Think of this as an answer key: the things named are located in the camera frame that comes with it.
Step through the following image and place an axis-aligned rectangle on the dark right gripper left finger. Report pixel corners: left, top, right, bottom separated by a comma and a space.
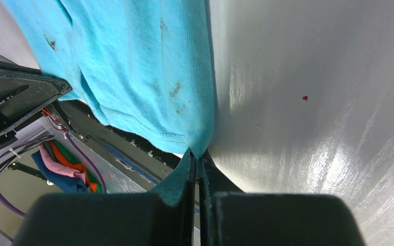
13, 150, 195, 245

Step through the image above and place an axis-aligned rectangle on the teal t-shirt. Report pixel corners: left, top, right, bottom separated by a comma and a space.
1, 0, 217, 159

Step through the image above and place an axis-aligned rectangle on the colourful cloth pile below table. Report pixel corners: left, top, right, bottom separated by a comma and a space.
31, 140, 104, 193

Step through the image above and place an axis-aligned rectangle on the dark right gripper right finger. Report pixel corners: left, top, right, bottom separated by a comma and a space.
199, 153, 365, 245

